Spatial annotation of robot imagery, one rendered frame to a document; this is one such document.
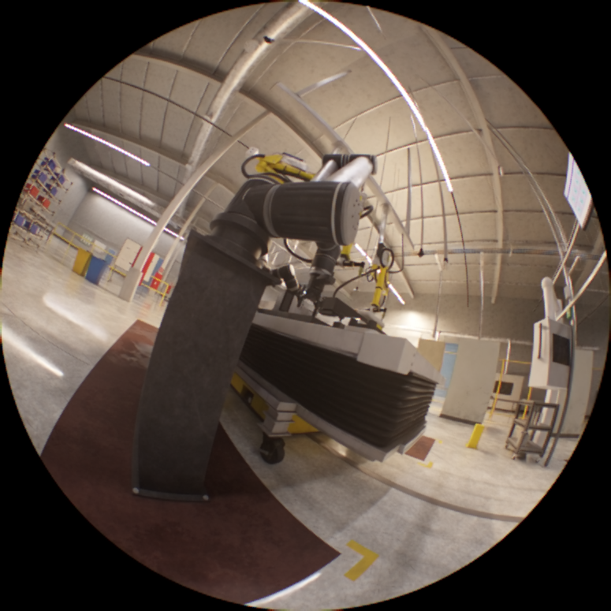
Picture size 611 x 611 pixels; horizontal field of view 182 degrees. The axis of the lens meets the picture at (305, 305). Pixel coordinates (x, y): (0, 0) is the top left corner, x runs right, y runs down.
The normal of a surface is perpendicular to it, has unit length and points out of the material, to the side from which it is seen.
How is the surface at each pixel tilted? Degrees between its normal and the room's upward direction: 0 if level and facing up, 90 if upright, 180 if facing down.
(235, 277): 90
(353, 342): 90
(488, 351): 90
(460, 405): 90
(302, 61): 176
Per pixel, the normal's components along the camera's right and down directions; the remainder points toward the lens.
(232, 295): 0.63, 0.05
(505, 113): -0.38, 0.89
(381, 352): -0.69, -0.39
